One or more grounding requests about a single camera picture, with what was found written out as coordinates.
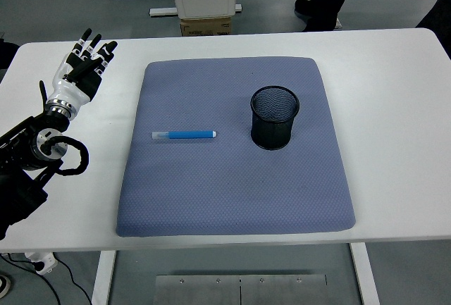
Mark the black mesh pen holder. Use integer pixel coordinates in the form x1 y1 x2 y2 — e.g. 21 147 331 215
249 85 301 151

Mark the brown cardboard box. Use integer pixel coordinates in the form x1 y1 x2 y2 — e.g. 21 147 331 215
179 16 233 37

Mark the white table leg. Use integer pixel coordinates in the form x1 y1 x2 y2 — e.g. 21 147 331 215
349 242 381 305
90 250 117 305

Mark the black floor cable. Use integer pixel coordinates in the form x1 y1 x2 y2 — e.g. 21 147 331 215
54 257 93 305
0 253 63 305

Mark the blue marker pen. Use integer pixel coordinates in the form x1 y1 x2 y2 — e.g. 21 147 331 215
152 130 217 141

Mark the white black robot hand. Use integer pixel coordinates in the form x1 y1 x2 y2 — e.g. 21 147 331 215
45 28 119 109

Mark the blue-grey padded mat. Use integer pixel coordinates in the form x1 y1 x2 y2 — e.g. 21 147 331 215
115 56 357 238

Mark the white power strip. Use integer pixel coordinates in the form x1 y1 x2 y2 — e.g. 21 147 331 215
24 251 58 277

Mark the white base bar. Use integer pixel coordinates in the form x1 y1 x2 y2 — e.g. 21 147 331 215
149 3 243 17

